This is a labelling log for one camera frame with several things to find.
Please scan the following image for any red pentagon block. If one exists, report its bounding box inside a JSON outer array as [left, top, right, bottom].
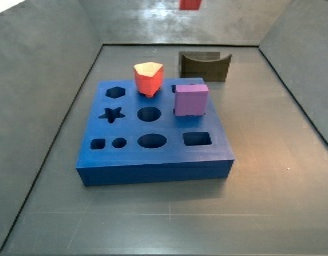
[[133, 62, 163, 98]]

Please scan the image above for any purple rectangular block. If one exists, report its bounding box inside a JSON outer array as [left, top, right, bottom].
[[174, 84, 209, 116]]

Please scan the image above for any blue shape sorter board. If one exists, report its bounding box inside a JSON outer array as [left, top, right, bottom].
[[75, 78, 234, 186]]

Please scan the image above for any black curved fixture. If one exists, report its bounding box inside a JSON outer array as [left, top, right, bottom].
[[178, 51, 232, 82]]

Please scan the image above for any red rectangular block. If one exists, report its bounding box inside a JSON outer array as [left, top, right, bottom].
[[178, 0, 201, 10]]

